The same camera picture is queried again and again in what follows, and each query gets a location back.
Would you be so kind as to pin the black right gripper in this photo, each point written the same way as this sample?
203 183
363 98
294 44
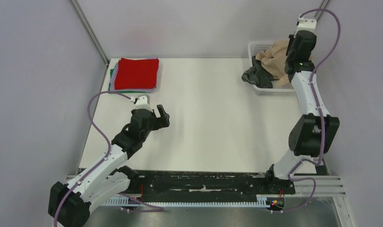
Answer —
291 41

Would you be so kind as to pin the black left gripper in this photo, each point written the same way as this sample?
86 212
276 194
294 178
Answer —
161 120

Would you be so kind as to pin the beige t shirt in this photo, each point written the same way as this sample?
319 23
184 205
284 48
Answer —
271 66

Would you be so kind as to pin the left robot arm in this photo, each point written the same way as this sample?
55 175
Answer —
71 203

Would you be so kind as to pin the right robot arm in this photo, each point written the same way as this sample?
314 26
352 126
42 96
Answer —
315 130

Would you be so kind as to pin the white plastic basket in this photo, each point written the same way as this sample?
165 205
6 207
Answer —
254 48

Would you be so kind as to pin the dark grey t shirt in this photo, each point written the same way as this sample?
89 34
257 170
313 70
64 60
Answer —
257 76

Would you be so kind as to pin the folded red t shirt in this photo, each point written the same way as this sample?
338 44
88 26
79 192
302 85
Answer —
136 74

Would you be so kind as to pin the folded lavender t shirt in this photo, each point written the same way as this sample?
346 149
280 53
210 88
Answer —
116 78

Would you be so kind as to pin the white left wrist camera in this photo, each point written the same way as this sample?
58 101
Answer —
142 102

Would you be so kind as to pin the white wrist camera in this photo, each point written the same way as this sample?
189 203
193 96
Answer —
306 24
142 102

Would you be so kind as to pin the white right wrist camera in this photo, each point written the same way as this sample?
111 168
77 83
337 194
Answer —
306 24

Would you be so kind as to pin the right aluminium corner post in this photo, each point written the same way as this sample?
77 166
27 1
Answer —
323 5

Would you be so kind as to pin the aluminium corner post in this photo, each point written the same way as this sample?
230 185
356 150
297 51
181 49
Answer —
88 29
323 5

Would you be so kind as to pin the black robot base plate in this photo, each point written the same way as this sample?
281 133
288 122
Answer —
208 187

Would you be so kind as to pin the left aluminium corner post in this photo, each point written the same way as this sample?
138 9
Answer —
88 29

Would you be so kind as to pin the white slotted cable duct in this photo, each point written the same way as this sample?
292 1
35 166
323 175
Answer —
259 202

